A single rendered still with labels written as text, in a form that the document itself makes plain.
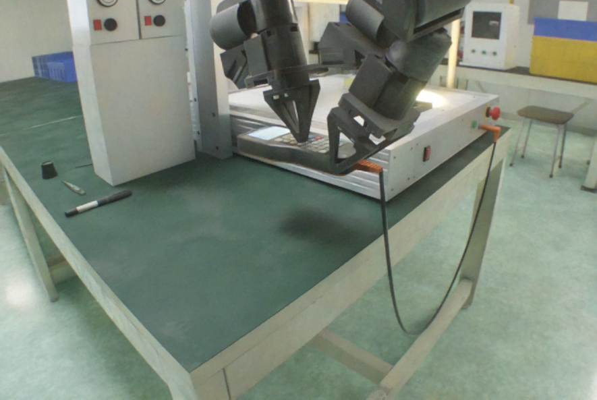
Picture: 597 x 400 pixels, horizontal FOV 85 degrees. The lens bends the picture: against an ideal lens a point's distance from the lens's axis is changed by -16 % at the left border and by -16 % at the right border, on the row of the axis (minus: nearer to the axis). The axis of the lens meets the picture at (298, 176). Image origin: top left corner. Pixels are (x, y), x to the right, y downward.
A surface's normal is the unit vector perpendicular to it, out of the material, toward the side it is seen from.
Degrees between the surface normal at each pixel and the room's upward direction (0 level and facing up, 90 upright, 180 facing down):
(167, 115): 90
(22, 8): 90
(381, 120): 30
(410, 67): 104
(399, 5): 111
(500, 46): 90
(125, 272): 0
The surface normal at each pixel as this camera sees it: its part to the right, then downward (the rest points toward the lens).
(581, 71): -0.66, 0.29
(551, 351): -0.02, -0.92
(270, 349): 0.74, 0.24
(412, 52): -0.44, 0.47
